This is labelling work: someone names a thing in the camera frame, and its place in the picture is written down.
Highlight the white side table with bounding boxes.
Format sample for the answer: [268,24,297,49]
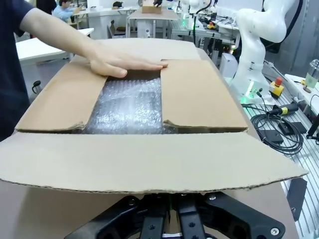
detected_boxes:
[15,27,95,67]

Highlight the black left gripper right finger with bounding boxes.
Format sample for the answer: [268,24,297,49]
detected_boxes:
[174,192,286,239]

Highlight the person's left forearm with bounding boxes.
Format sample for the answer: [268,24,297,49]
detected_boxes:
[18,13,97,62]

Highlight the person's left hand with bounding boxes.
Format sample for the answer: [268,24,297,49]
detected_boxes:
[88,41,169,78]

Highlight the aluminium frame workbench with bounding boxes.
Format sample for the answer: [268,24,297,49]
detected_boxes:
[171,17,223,52]

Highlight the yellow emergency stop box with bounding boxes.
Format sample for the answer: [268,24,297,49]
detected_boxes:
[269,77,285,99]

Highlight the coiled black cable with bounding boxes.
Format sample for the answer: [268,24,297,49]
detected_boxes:
[250,113,305,157]

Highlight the clear bubble wrap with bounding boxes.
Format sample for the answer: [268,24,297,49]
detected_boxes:
[83,77,179,135]

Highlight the person in light blue shirt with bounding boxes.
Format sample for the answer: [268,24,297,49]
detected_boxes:
[51,0,76,23]

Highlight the black braided cable sleeve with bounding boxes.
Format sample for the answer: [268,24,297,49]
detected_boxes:
[283,0,304,44]

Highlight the desk with brown top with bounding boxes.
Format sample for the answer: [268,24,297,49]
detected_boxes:
[128,10,180,40]

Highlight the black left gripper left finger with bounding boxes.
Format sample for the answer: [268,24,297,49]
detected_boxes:
[64,194,170,239]

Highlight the person in dark t-shirt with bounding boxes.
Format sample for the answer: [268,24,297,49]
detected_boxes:
[0,0,36,143]

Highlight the black handle with yellow band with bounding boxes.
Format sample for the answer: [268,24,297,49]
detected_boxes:
[271,103,299,117]

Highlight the clear plastic drink cup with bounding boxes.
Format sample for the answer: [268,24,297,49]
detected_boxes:
[305,59,319,90]

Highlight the white shelf table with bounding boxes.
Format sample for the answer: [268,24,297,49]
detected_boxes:
[284,73,319,118]

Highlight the black flat plate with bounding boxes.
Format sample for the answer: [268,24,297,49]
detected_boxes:
[277,121,308,135]
[263,129,284,144]

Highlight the large brown cardboard box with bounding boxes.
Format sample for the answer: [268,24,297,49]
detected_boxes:
[0,37,310,197]

